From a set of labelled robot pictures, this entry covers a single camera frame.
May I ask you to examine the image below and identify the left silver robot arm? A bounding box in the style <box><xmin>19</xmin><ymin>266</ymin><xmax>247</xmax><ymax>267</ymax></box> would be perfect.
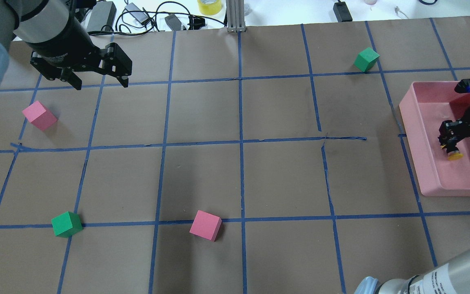
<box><xmin>0</xmin><ymin>0</ymin><xmax>132</xmax><ymax>90</ymax></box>

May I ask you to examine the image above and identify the pink foam cube far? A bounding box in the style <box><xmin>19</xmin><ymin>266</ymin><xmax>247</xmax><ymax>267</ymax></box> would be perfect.
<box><xmin>22</xmin><ymin>101</ymin><xmax>58</xmax><ymax>131</ymax></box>

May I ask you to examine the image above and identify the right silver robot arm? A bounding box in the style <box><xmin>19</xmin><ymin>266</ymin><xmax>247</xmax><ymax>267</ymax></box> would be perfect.
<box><xmin>355</xmin><ymin>78</ymin><xmax>470</xmax><ymax>294</ymax></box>

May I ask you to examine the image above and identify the pink plastic tray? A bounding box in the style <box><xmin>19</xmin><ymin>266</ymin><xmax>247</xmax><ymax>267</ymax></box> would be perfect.
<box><xmin>399</xmin><ymin>81</ymin><xmax>470</xmax><ymax>197</ymax></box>

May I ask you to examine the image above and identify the green foam cube near tray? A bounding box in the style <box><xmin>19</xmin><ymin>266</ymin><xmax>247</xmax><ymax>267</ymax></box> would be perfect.
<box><xmin>354</xmin><ymin>47</ymin><xmax>380</xmax><ymax>73</ymax></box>

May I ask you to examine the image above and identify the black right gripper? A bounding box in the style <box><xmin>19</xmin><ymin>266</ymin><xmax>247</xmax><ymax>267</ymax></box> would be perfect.
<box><xmin>439</xmin><ymin>106</ymin><xmax>470</xmax><ymax>141</ymax></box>

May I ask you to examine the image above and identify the yellow push button switch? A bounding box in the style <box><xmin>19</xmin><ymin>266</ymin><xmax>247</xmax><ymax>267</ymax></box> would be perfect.
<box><xmin>439</xmin><ymin>139</ymin><xmax>464</xmax><ymax>161</ymax></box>

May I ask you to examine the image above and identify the pink foam cube centre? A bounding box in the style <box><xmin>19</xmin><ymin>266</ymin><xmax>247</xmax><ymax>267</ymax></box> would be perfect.
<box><xmin>189</xmin><ymin>210</ymin><xmax>222</xmax><ymax>242</ymax></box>

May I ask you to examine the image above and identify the black power adapter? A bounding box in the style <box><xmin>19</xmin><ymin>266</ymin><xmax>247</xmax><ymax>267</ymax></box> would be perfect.
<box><xmin>333</xmin><ymin>0</ymin><xmax>353</xmax><ymax>22</ymax></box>

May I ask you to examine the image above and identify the green foam cube near base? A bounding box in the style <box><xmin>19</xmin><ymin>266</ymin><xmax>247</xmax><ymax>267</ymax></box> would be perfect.
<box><xmin>51</xmin><ymin>212</ymin><xmax>83</xmax><ymax>238</ymax></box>

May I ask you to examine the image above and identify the pink foam cube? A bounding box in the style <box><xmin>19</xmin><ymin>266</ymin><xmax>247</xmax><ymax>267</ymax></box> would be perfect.
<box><xmin>22</xmin><ymin>101</ymin><xmax>58</xmax><ymax>131</ymax></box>
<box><xmin>189</xmin><ymin>210</ymin><xmax>222</xmax><ymax>242</ymax></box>

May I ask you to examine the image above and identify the yellow tape roll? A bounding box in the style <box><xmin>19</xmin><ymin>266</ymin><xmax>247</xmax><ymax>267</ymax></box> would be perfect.
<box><xmin>197</xmin><ymin>0</ymin><xmax>223</xmax><ymax>16</ymax></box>

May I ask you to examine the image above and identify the aluminium frame post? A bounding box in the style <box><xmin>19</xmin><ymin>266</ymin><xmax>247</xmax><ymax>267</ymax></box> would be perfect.
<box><xmin>226</xmin><ymin>0</ymin><xmax>246</xmax><ymax>33</ymax></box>

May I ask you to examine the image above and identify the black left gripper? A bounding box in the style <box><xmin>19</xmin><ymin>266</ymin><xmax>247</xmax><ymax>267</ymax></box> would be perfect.
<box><xmin>30</xmin><ymin>14</ymin><xmax>133</xmax><ymax>91</ymax></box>

